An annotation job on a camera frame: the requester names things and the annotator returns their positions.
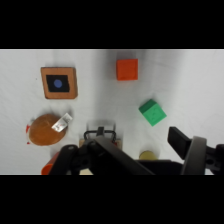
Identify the orange cube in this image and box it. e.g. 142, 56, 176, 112
116, 58, 139, 82

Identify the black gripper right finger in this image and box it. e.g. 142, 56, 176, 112
167, 126, 224, 176

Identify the brown bread bun in wrapper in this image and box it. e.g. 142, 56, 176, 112
25, 112, 74, 147

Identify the yellow disc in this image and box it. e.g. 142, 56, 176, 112
138, 150, 157, 161

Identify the orange disc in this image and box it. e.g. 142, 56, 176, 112
40, 156, 56, 176

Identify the wooden square block blue dot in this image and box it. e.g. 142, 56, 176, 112
40, 66, 79, 100

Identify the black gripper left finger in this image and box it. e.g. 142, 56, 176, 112
49, 135, 155, 176

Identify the green cube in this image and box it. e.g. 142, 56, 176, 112
138, 98, 168, 127

